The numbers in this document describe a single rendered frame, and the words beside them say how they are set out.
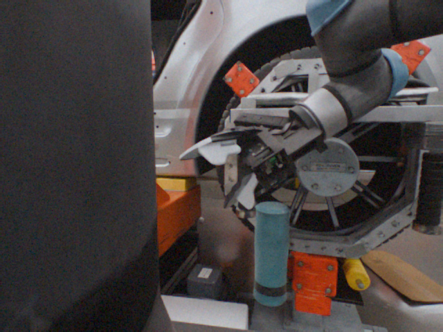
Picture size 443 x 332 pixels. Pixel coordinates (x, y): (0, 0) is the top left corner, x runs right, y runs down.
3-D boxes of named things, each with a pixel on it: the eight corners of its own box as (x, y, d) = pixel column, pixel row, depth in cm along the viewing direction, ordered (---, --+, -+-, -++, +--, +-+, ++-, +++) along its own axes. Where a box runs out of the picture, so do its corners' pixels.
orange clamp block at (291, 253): (286, 237, 84) (280, 262, 86) (286, 247, 77) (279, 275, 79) (309, 243, 83) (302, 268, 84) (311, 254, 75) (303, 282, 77)
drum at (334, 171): (342, 182, 77) (345, 134, 75) (360, 202, 56) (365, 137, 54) (292, 180, 80) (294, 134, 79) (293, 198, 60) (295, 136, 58)
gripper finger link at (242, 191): (232, 226, 46) (256, 185, 42) (221, 203, 50) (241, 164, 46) (246, 227, 47) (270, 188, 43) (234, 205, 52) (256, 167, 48)
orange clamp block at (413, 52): (393, 86, 71) (418, 57, 69) (405, 81, 64) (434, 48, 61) (371, 72, 72) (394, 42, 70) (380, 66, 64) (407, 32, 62)
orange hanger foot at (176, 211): (202, 217, 124) (201, 144, 119) (142, 277, 74) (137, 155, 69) (169, 214, 129) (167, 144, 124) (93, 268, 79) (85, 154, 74)
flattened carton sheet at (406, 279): (392, 254, 197) (392, 250, 197) (463, 301, 143) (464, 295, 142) (353, 255, 196) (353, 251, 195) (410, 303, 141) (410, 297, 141)
